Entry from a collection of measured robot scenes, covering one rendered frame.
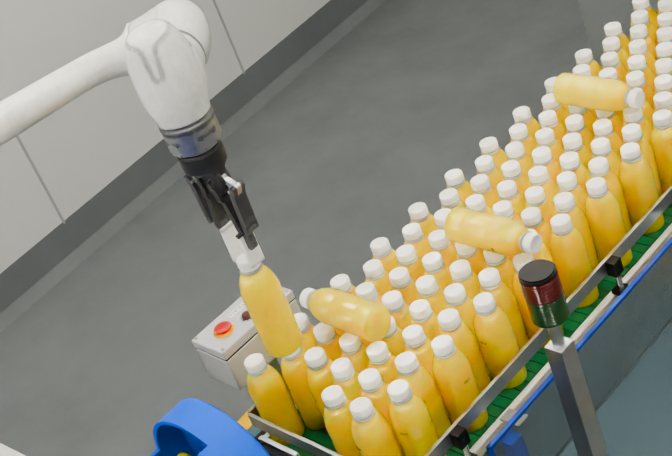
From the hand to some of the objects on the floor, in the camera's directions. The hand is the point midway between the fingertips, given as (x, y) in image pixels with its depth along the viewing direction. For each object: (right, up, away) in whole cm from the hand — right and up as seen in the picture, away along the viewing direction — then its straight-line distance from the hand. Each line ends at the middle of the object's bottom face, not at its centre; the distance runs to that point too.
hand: (242, 244), depth 210 cm
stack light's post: (+88, -104, +59) cm, 149 cm away
